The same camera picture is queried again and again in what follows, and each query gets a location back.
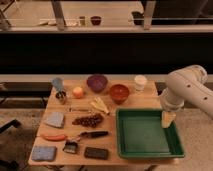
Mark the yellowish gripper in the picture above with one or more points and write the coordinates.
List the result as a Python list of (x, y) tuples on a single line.
[(167, 118)]

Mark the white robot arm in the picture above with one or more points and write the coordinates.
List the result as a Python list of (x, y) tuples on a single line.
[(186, 84)]

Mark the green plastic tray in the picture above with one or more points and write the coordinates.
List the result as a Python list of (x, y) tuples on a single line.
[(141, 136)]

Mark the white cup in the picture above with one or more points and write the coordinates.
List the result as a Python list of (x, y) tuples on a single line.
[(140, 82)]

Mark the red-brown bowl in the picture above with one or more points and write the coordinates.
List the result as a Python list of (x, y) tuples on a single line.
[(119, 93)]

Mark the yellow bananas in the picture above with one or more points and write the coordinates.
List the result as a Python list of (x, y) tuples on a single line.
[(99, 105)]

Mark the bunch of dark grapes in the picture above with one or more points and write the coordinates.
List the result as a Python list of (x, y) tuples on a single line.
[(89, 121)]

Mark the purple bowl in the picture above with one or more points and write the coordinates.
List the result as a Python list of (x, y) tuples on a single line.
[(97, 82)]

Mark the black rectangular block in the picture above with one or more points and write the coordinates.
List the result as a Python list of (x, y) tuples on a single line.
[(96, 153)]

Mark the apple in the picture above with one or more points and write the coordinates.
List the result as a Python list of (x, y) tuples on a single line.
[(78, 92)]

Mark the metal cup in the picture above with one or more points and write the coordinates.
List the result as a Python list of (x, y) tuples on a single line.
[(61, 97)]

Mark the blue-grey cloth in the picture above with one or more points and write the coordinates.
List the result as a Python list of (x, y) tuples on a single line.
[(55, 119)]

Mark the blue cup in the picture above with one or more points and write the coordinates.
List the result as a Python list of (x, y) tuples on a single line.
[(57, 83)]

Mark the dark bowl on far shelf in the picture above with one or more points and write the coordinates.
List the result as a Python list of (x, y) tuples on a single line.
[(96, 20)]

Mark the orange carrot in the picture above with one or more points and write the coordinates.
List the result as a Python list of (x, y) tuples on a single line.
[(61, 137)]

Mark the small cup on far shelf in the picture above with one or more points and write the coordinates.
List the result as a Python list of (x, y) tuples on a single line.
[(82, 20)]

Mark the blue sponge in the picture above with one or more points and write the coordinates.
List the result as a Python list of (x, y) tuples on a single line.
[(44, 153)]

